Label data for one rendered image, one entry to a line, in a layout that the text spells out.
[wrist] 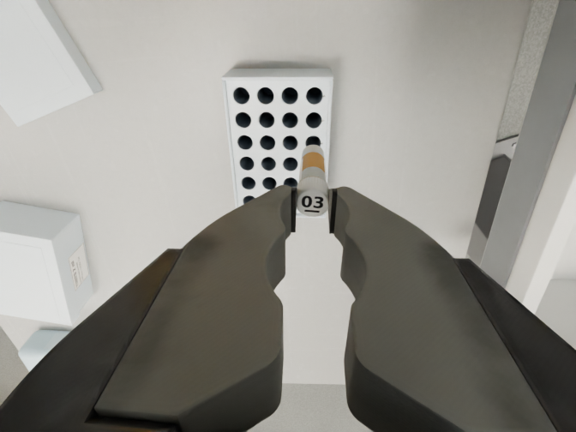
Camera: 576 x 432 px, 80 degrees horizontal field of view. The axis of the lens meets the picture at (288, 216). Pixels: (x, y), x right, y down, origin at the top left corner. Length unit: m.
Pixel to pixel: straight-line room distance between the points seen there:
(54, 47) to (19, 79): 0.05
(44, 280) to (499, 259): 0.43
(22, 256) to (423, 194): 0.41
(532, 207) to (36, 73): 0.39
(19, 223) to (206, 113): 0.23
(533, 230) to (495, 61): 0.15
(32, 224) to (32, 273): 0.05
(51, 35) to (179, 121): 0.11
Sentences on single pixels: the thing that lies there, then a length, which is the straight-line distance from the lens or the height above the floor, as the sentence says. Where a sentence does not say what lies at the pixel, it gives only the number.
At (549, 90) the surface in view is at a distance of 0.26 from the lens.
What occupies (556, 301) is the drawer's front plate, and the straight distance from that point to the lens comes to 0.36.
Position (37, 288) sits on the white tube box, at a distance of 0.47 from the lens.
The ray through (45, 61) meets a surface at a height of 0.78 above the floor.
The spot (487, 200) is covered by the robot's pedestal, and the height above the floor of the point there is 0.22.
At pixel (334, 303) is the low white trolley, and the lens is 0.45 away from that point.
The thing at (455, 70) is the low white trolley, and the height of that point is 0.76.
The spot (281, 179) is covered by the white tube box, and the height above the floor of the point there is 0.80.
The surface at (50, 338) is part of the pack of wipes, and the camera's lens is 0.60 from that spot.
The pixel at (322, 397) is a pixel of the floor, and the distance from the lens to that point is 2.11.
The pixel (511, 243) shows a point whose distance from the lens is 0.29.
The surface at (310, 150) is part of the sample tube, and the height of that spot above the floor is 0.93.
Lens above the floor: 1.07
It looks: 58 degrees down
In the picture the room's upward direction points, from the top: 173 degrees counter-clockwise
